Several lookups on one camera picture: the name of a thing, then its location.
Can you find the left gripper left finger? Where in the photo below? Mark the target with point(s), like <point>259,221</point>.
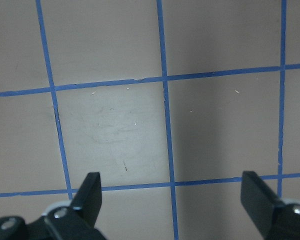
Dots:
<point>76,221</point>

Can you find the brown paper table cover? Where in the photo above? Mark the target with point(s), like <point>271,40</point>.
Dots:
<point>170,100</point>

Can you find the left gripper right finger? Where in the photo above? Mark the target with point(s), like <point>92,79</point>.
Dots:
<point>274,217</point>

